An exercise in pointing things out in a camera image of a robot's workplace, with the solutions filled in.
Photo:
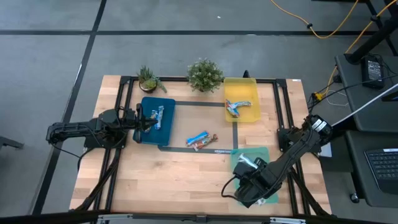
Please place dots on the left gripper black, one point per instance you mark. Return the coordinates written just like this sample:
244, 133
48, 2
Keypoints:
130, 121

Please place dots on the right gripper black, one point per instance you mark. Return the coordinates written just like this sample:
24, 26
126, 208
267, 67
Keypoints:
252, 193

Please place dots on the silver blue granola bar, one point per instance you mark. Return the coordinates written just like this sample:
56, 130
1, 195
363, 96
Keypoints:
154, 114
161, 118

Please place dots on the long white granola bar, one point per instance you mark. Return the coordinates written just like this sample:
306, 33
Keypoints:
262, 202
247, 160

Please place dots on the blue box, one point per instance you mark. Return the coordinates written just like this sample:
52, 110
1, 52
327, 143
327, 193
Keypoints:
196, 139

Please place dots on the purple red granola bar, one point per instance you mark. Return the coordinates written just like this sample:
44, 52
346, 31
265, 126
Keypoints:
232, 110

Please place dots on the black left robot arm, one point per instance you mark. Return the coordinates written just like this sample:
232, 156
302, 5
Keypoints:
71, 129

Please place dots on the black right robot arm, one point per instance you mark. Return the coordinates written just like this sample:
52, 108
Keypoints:
292, 152

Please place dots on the blue plastic tray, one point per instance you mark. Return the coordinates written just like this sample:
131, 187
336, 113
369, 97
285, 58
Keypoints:
166, 137

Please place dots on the small succulent potted plant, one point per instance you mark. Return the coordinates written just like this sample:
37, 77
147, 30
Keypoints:
148, 82

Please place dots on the black crossbar with silver sections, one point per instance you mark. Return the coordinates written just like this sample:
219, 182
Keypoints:
199, 218

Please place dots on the bushy green potted plant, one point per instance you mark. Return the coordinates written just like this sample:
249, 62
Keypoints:
205, 76

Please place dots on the white paper sheet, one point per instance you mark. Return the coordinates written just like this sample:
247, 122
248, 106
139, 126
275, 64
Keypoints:
326, 151

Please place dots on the yellow translucent plastic tray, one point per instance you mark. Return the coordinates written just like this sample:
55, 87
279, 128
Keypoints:
242, 88

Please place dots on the black caster wheel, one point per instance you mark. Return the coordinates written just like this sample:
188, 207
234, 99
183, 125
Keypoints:
354, 198

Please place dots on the black keyboard desk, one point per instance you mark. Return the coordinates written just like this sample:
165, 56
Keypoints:
357, 174

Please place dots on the black clamp knob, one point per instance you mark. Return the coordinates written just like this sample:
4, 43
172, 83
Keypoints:
246, 74

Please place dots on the black keyboard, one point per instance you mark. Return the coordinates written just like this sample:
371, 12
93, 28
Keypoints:
384, 168

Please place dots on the black chair leg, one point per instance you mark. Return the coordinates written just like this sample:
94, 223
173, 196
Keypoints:
9, 143

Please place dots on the white slanted bar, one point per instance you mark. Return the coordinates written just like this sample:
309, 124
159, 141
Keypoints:
367, 104

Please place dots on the black power brick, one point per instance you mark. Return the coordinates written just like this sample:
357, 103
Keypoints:
373, 73

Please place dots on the black stand pole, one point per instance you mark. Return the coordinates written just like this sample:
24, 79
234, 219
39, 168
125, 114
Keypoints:
373, 40

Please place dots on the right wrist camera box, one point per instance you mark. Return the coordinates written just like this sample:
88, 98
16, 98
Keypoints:
241, 169

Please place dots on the black aluminium table frame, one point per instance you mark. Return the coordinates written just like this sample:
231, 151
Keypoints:
174, 79

